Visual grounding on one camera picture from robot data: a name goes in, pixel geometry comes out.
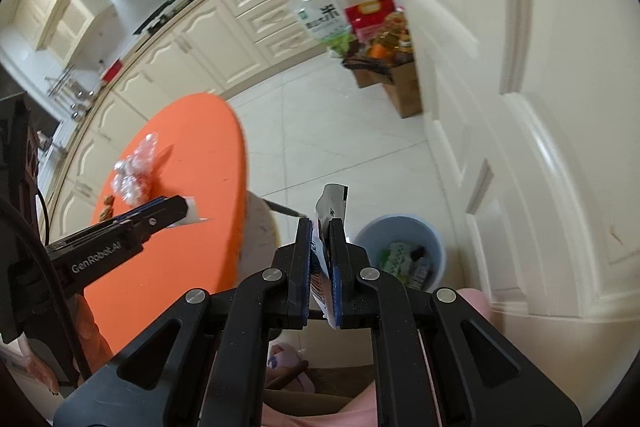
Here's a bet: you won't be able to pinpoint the black gas stove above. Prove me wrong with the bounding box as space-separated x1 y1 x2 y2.
134 0 211 35

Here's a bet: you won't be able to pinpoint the white and green rice bag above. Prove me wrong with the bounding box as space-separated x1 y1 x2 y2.
287 0 353 58

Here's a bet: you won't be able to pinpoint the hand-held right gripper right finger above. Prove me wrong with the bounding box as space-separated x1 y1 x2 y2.
329 217 583 427

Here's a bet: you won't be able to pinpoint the clear crumpled plastic wrap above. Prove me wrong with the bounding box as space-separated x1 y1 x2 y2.
111 132 161 208

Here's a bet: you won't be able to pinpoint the beige stool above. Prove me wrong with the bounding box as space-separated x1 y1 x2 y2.
240 192 281 268

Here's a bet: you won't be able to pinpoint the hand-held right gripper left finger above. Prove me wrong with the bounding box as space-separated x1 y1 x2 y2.
52 217 312 427

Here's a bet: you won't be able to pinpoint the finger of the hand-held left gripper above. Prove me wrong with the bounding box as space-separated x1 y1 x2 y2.
92 196 168 226
120 198 190 234

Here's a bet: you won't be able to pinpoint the white panelled door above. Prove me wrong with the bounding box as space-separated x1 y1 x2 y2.
375 0 640 323

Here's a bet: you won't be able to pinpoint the pink slipper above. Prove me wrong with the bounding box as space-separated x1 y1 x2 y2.
267 342 316 393

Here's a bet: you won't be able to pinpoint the pale blue trash bin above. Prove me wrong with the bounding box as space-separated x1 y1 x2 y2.
352 214 447 293

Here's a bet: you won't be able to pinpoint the yellow oil bottle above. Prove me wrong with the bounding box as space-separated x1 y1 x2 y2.
372 9 413 58

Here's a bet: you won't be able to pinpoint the brown cardboard box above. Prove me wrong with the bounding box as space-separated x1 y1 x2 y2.
342 54 423 120

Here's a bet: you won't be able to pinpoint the person's pink trouser leg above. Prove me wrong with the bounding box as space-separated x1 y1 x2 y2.
262 287 493 427

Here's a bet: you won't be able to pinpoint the red bag with handle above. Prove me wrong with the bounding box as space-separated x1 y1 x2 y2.
344 0 398 45

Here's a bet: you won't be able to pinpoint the silver-lined wrapper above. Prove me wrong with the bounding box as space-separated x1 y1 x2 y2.
307 183 349 323

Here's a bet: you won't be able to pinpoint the metal utensil rack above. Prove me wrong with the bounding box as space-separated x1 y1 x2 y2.
45 64 96 118

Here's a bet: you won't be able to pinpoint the person's left hand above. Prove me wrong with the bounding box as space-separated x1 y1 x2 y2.
15 294 115 395

